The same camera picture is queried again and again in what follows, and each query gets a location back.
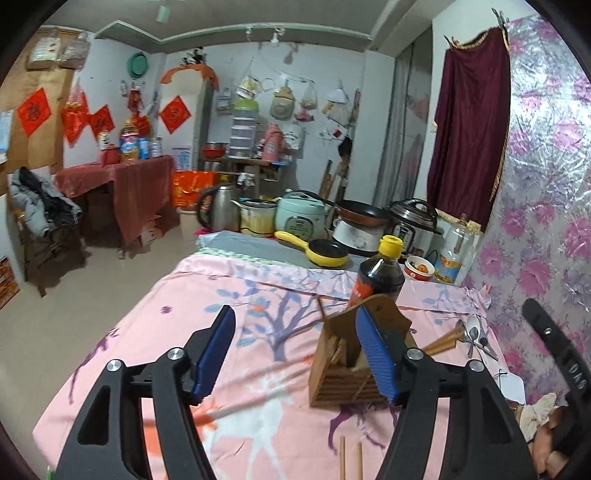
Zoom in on white electric cooker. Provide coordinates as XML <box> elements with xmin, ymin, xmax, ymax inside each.
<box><xmin>332</xmin><ymin>219</ymin><xmax>389</xmax><ymax>258</ymax></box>

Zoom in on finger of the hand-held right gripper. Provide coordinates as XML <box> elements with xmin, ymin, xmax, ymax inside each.
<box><xmin>522</xmin><ymin>298</ymin><xmax>591</xmax><ymax>407</ymax></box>

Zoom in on wooden chair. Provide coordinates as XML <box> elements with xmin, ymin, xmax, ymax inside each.
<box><xmin>16</xmin><ymin>208</ymin><xmax>87</xmax><ymax>297</ymax></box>

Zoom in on soy sauce bottle yellow cap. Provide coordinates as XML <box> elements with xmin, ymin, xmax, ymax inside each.
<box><xmin>348</xmin><ymin>235</ymin><xmax>406</xmax><ymax>311</ymax></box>

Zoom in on small white box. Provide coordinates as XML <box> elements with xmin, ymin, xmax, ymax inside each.
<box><xmin>499</xmin><ymin>371</ymin><xmax>526</xmax><ymax>401</ymax></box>

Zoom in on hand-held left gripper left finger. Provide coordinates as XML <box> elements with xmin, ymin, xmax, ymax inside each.
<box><xmin>54</xmin><ymin>305</ymin><xmax>237</xmax><ymax>480</ymax></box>

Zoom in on wooden slatted chopstick holder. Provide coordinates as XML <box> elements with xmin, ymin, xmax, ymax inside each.
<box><xmin>308</xmin><ymin>295</ymin><xmax>413</xmax><ymax>409</ymax></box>

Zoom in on dark frying pan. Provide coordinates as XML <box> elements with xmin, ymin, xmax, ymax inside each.
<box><xmin>330</xmin><ymin>200</ymin><xmax>393</xmax><ymax>228</ymax></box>

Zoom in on pile of dark clothes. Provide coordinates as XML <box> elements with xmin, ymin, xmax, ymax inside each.
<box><xmin>9</xmin><ymin>167</ymin><xmax>84</xmax><ymax>236</ymax></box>

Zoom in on red white bowl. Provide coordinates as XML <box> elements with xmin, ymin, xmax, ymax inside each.
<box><xmin>404</xmin><ymin>255</ymin><xmax>435</xmax><ymax>282</ymax></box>

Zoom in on small yellow frying pan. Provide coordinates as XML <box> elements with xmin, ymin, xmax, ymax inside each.
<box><xmin>274</xmin><ymin>230</ymin><xmax>349</xmax><ymax>268</ymax></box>

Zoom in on grey table cover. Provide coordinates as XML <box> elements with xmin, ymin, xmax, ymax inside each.
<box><xmin>196</xmin><ymin>230</ymin><xmax>361</xmax><ymax>274</ymax></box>

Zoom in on white refrigerator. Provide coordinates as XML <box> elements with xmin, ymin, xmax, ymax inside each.
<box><xmin>173</xmin><ymin>74</ymin><xmax>215</xmax><ymax>176</ymax></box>

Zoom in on clear bottle yellow label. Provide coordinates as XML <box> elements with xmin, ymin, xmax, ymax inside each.
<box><xmin>438</xmin><ymin>213</ymin><xmax>476</xmax><ymax>284</ymax></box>

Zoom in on white bucket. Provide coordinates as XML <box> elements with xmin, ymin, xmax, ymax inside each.
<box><xmin>178</xmin><ymin>207</ymin><xmax>204</xmax><ymax>241</ymax></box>

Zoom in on steel electric kettle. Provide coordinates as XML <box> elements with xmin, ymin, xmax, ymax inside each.
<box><xmin>196</xmin><ymin>183</ymin><xmax>241</xmax><ymax>233</ymax></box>

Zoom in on wooden shelf table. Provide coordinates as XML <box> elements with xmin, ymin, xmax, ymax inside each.
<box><xmin>198</xmin><ymin>156</ymin><xmax>288</xmax><ymax>186</ymax></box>

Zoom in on grey curtain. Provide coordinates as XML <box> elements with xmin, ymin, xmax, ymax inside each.
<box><xmin>374</xmin><ymin>46</ymin><xmax>433</xmax><ymax>208</ymax></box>

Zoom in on pink thermos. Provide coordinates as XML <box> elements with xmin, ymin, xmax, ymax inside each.
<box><xmin>263</xmin><ymin>122</ymin><xmax>284</xmax><ymax>162</ymax></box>

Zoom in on table with red cloth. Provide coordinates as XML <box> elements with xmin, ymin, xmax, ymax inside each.
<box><xmin>55</xmin><ymin>154</ymin><xmax>178</xmax><ymax>259</ymax></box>

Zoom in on floral foil wall covering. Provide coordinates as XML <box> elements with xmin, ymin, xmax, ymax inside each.
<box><xmin>462</xmin><ymin>14</ymin><xmax>591</xmax><ymax>416</ymax></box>

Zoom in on mint green rice cooker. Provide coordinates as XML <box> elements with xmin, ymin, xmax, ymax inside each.
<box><xmin>276</xmin><ymin>190</ymin><xmax>333</xmax><ymax>241</ymax></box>

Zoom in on beige cloth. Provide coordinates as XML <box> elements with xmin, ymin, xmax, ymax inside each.
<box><xmin>530</xmin><ymin>393</ymin><xmax>560</xmax><ymax>430</ymax></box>

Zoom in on red printed box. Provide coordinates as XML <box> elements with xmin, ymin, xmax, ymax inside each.
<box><xmin>0</xmin><ymin>256</ymin><xmax>19</xmax><ymax>310</ymax></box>

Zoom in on stacked steel lunch container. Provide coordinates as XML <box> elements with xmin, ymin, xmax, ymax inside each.
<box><xmin>231</xmin><ymin>98</ymin><xmax>259</xmax><ymax>160</ymax></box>

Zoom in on red gift box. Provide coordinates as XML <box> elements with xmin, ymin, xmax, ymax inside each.
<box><xmin>173</xmin><ymin>171</ymin><xmax>220</xmax><ymax>208</ymax></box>

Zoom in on pink deer print cloth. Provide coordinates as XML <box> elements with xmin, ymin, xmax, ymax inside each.
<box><xmin>32</xmin><ymin>254</ymin><xmax>527</xmax><ymax>480</ymax></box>

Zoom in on steel cooking pot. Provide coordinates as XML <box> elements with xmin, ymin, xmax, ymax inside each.
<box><xmin>231</xmin><ymin>198</ymin><xmax>278</xmax><ymax>237</ymax></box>

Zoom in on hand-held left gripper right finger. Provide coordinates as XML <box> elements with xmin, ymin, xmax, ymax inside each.
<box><xmin>355</xmin><ymin>305</ymin><xmax>539</xmax><ymax>480</ymax></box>

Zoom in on cooking oil bottle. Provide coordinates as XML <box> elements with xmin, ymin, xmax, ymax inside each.
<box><xmin>119</xmin><ymin>117</ymin><xmax>151</xmax><ymax>162</ymax></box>

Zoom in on black silver pressure cooker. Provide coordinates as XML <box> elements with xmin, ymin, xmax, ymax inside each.
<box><xmin>385</xmin><ymin>198</ymin><xmax>444</xmax><ymax>264</ymax></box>

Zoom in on red diamond paper decoration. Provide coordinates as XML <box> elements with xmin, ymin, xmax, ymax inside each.
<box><xmin>159</xmin><ymin>95</ymin><xmax>191</xmax><ymax>134</ymax></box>
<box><xmin>17</xmin><ymin>88</ymin><xmax>51</xmax><ymax>137</ymax></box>
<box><xmin>90</xmin><ymin>105</ymin><xmax>115</xmax><ymax>139</ymax></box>

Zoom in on teal round basin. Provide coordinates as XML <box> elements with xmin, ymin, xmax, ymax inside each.
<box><xmin>127</xmin><ymin>52</ymin><xmax>151</xmax><ymax>79</ymax></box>

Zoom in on red hanging ornament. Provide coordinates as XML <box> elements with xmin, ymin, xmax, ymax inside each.
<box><xmin>60</xmin><ymin>90</ymin><xmax>90</xmax><ymax>145</ymax></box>

